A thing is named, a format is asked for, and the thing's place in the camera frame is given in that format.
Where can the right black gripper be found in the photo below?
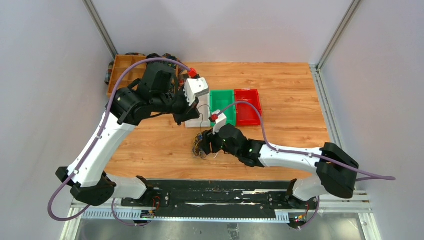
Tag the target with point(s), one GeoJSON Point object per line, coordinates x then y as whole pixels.
{"type": "Point", "coordinates": [208, 137]}

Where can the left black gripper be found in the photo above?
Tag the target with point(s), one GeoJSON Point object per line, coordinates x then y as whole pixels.
{"type": "Point", "coordinates": [189, 112]}

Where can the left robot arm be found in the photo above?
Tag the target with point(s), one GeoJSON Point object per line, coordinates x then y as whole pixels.
{"type": "Point", "coordinates": [157, 92]}

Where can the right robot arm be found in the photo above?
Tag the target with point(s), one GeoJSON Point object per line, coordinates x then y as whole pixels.
{"type": "Point", "coordinates": [332, 170]}

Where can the plaid cloth under tray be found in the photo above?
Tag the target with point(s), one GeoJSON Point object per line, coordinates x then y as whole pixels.
{"type": "Point", "coordinates": [123, 61]}

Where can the white plastic bin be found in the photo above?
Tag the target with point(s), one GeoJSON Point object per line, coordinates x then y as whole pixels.
{"type": "Point", "coordinates": [205, 112]}

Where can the red plastic bin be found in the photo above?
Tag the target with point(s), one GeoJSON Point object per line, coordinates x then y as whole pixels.
{"type": "Point", "coordinates": [245, 114]}

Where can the green plastic bin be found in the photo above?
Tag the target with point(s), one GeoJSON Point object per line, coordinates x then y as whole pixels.
{"type": "Point", "coordinates": [219, 99]}

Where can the wooden compartment tray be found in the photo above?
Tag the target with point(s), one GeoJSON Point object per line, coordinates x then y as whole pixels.
{"type": "Point", "coordinates": [175, 84]}

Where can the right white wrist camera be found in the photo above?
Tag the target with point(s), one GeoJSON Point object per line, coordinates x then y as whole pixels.
{"type": "Point", "coordinates": [219, 119]}

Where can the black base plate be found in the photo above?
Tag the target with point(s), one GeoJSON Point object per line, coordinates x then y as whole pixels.
{"type": "Point", "coordinates": [217, 199]}

